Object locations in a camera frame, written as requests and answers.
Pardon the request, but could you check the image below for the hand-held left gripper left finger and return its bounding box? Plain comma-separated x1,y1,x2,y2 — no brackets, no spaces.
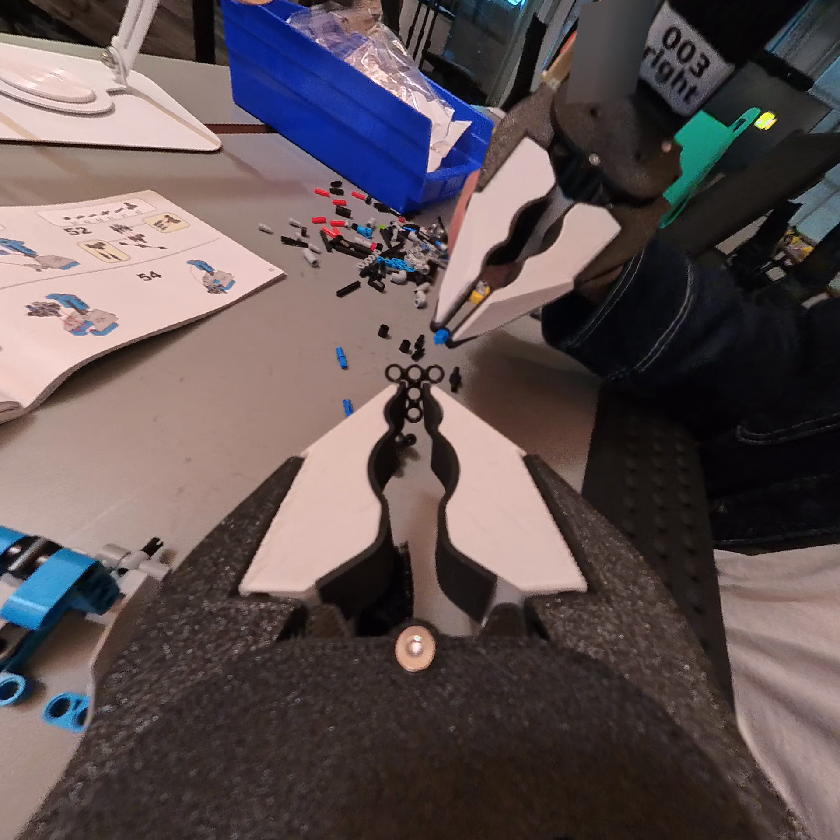
239,384,404,601

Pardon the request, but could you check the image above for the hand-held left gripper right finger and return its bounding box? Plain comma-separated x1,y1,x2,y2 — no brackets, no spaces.
422,384,588,624

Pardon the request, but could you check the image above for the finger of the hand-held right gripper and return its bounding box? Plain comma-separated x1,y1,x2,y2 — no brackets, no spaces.
448,200,622,345
430,139,559,331

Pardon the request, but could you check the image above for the black T-shaped beam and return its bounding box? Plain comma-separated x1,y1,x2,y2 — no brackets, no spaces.
385,363,445,424

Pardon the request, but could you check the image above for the person's right forearm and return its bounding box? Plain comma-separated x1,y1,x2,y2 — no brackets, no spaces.
541,238,840,408

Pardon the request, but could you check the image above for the white desk lamp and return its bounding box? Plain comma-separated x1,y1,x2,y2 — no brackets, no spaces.
0,0,223,153

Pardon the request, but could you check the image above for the person's right hand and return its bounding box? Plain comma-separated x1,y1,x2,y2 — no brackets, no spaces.
448,184,480,253

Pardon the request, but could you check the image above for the white paper bag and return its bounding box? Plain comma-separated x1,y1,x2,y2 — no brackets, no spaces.
425,101,475,175

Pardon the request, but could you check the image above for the pile of small building pieces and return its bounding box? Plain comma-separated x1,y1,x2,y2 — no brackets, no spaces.
258,178,454,309

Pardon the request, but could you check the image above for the black perforated panel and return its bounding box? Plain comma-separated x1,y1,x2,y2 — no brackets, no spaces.
581,386,735,713

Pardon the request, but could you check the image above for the crumpled clear plastic bag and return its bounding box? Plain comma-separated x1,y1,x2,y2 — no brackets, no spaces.
285,3,454,126

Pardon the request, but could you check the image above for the blue plastic bin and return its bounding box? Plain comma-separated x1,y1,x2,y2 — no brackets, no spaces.
222,0,494,214

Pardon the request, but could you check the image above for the blue and grey toy assembly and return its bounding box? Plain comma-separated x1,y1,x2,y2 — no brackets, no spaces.
0,525,173,731

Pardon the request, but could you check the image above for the open instruction booklet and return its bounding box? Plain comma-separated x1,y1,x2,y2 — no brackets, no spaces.
0,190,287,424

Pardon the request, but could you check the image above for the person's denim jacket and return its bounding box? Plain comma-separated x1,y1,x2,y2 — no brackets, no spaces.
689,367,840,551

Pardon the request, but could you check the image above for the person's white shirt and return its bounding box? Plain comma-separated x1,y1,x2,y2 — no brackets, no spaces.
714,550,840,840

